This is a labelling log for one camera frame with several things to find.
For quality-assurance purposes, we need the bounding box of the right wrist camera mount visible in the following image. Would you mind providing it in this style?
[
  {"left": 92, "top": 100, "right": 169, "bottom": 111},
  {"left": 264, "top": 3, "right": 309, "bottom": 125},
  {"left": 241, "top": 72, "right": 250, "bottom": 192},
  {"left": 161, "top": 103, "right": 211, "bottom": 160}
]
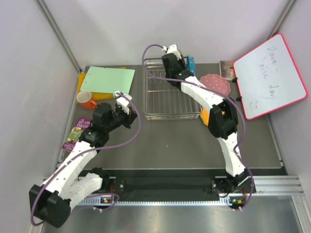
[{"left": 162, "top": 44, "right": 183, "bottom": 60}]

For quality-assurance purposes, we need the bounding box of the orange polka dot plate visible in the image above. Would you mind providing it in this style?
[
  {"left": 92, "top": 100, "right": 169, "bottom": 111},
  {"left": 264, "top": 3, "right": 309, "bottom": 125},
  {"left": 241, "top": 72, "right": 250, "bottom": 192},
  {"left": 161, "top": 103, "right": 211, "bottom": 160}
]
[{"left": 200, "top": 108, "right": 209, "bottom": 126}]

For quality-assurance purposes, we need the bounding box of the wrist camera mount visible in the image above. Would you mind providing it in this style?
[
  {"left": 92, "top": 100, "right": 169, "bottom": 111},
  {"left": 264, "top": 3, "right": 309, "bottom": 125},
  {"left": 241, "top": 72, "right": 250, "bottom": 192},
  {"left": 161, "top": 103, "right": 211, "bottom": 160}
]
[
  {"left": 162, "top": 44, "right": 183, "bottom": 60},
  {"left": 114, "top": 91, "right": 132, "bottom": 114}
]

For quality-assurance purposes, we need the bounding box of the white slotted cable duct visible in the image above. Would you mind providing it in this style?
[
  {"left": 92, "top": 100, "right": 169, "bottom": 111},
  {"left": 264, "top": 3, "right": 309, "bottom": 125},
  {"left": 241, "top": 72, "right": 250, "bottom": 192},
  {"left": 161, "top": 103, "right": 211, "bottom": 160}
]
[{"left": 80, "top": 196, "right": 246, "bottom": 206}]

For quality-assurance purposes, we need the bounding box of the pink framed whiteboard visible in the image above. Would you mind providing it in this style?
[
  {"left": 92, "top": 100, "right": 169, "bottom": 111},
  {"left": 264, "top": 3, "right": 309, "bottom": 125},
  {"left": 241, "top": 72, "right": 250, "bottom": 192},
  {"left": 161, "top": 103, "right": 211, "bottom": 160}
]
[{"left": 233, "top": 33, "right": 309, "bottom": 120}]

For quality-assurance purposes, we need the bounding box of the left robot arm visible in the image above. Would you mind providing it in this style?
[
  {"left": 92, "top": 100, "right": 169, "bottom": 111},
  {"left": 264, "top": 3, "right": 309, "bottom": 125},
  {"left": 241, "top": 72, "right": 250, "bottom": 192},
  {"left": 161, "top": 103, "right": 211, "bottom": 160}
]
[{"left": 29, "top": 97, "right": 140, "bottom": 228}]

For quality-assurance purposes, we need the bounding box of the blue polka dot plate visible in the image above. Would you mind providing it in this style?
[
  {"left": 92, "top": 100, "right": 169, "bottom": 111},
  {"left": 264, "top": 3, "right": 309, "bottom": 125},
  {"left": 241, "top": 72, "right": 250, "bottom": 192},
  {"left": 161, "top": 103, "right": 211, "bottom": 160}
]
[{"left": 187, "top": 56, "right": 196, "bottom": 76}]

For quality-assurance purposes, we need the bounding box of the metal wire dish rack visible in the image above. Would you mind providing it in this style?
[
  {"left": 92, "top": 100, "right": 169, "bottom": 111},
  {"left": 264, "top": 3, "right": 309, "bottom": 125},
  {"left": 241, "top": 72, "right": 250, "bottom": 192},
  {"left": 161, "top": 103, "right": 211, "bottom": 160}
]
[{"left": 143, "top": 58, "right": 201, "bottom": 120}]

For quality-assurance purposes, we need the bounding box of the treehouse paperback book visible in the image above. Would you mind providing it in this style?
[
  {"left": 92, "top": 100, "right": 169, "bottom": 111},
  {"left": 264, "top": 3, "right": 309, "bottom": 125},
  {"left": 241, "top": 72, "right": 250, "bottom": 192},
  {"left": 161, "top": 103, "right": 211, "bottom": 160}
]
[{"left": 62, "top": 117, "right": 91, "bottom": 152}]

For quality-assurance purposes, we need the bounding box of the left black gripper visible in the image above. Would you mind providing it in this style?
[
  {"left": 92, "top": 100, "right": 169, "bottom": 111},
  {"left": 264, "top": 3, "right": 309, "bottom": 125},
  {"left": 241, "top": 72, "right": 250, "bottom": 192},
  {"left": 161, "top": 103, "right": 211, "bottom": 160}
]
[{"left": 105, "top": 104, "right": 139, "bottom": 133}]

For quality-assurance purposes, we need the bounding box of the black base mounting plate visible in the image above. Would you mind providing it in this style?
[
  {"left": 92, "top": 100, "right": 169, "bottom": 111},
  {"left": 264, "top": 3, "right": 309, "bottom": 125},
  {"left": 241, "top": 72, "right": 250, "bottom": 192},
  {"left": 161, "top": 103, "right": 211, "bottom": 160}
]
[{"left": 79, "top": 168, "right": 256, "bottom": 201}]

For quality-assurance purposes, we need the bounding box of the orange mug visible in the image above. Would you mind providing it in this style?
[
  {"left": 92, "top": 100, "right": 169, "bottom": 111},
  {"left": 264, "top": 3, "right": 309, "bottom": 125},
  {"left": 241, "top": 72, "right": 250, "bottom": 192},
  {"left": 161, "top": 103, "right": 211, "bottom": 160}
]
[{"left": 76, "top": 91, "right": 97, "bottom": 110}]

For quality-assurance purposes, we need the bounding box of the light green cutting board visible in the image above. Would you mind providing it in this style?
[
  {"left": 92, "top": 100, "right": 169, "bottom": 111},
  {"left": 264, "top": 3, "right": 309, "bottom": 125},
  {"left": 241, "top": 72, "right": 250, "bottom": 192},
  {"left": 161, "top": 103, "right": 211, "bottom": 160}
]
[{"left": 80, "top": 66, "right": 136, "bottom": 95}]

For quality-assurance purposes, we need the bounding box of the pink polka dot plate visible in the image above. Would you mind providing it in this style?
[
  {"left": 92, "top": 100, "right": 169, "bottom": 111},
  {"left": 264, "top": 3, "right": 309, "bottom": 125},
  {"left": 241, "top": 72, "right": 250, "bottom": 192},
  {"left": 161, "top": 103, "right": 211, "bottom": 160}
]
[{"left": 199, "top": 74, "right": 231, "bottom": 96}]

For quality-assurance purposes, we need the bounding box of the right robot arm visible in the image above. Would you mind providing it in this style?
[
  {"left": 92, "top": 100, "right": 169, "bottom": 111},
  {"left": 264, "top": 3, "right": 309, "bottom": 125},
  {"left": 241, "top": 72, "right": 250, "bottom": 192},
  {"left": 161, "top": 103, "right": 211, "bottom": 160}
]
[{"left": 161, "top": 53, "right": 249, "bottom": 192}]

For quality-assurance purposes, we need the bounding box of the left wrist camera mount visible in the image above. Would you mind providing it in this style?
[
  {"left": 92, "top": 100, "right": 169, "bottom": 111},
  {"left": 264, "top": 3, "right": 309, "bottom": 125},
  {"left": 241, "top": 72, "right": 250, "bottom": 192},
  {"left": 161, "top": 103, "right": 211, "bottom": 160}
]
[{"left": 114, "top": 91, "right": 132, "bottom": 114}]

